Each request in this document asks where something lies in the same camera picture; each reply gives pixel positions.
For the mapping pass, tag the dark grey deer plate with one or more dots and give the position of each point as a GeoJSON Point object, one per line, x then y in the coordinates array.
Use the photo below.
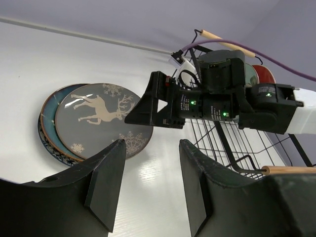
{"type": "Point", "coordinates": [91, 117]}

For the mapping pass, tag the red and teal plate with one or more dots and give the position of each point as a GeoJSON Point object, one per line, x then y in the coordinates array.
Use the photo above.
{"type": "Point", "coordinates": [264, 74]}

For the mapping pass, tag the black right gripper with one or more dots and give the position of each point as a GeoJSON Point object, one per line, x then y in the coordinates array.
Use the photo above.
{"type": "Point", "coordinates": [160, 87]}

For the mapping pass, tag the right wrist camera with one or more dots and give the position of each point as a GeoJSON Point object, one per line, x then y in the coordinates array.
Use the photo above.
{"type": "Point", "coordinates": [181, 63]}

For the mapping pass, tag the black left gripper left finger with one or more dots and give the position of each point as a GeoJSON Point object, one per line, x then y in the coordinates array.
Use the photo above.
{"type": "Point", "coordinates": [80, 201]}

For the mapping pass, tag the white blue floral plate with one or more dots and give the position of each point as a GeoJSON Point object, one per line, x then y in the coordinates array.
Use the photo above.
{"type": "Point", "coordinates": [56, 154]}

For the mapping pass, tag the dark teal plate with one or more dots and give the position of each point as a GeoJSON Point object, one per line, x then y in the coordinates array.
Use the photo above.
{"type": "Point", "coordinates": [47, 120]}

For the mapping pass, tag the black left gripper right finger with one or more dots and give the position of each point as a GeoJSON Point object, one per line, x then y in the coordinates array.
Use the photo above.
{"type": "Point", "coordinates": [223, 203]}

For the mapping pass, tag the black wire dish rack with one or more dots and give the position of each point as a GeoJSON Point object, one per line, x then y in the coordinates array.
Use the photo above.
{"type": "Point", "coordinates": [250, 151]}

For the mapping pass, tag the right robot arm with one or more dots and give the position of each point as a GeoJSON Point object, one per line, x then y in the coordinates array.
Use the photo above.
{"type": "Point", "coordinates": [213, 87]}

